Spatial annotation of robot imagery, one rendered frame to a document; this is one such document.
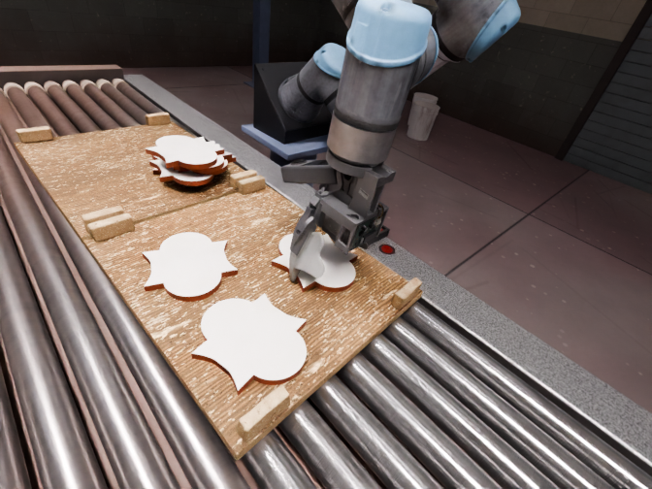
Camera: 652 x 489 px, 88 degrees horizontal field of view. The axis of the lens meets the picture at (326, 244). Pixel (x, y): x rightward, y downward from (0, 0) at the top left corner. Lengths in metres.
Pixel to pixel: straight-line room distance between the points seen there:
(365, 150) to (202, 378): 0.31
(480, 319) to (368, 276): 0.19
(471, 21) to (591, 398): 0.66
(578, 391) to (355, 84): 0.49
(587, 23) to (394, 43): 4.79
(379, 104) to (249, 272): 0.31
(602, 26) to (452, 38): 4.30
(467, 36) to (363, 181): 0.48
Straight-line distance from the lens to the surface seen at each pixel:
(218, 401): 0.41
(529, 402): 0.55
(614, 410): 0.62
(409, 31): 0.36
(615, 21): 5.07
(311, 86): 1.09
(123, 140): 0.98
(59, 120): 1.17
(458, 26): 0.82
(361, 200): 0.42
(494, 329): 0.60
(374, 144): 0.39
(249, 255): 0.56
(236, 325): 0.45
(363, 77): 0.37
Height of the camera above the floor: 1.30
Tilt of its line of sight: 37 degrees down
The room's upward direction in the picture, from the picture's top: 10 degrees clockwise
